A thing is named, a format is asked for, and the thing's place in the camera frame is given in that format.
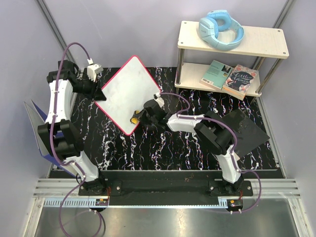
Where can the pink framed whiteboard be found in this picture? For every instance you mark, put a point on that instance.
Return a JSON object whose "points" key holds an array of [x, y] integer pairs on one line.
{"points": [[126, 92]]}

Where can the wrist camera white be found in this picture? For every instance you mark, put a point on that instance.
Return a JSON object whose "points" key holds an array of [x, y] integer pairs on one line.
{"points": [[93, 69], [159, 99]]}

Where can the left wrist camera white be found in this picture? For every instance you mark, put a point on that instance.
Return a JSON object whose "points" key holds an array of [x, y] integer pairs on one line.
{"points": [[93, 69]]}

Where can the teal paperback book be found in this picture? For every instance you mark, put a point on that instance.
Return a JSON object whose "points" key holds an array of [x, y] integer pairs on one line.
{"points": [[216, 75]]}

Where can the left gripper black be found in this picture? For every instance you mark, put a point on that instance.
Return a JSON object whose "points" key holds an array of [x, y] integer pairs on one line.
{"points": [[96, 91]]}

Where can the black notebook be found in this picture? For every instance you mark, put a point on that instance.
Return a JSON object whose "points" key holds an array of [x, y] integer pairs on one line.
{"points": [[249, 135]]}

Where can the blue headphones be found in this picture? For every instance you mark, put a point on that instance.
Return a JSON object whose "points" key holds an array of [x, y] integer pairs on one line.
{"points": [[218, 21]]}

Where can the little women book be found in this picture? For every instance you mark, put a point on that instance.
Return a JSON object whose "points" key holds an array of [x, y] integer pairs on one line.
{"points": [[239, 81]]}

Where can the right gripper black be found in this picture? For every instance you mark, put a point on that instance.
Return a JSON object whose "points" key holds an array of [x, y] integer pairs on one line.
{"points": [[142, 120]]}

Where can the blue ring binder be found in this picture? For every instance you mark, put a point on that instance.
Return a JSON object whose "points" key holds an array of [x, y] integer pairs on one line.
{"points": [[37, 117]]}

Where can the yellow black whiteboard eraser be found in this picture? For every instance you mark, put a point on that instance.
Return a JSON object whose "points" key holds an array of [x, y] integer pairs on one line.
{"points": [[135, 118]]}

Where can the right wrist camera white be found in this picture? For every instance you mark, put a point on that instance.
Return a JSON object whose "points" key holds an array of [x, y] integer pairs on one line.
{"points": [[159, 99]]}

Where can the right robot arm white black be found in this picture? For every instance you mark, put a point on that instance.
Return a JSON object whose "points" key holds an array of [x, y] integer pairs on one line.
{"points": [[217, 137]]}

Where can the white two-tier shelf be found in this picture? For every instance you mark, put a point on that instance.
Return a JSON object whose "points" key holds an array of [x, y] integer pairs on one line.
{"points": [[195, 55]]}

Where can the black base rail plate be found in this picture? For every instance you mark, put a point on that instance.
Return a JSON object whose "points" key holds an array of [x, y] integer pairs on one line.
{"points": [[206, 182]]}

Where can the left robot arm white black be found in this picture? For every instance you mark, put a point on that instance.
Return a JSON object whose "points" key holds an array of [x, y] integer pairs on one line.
{"points": [[61, 138]]}

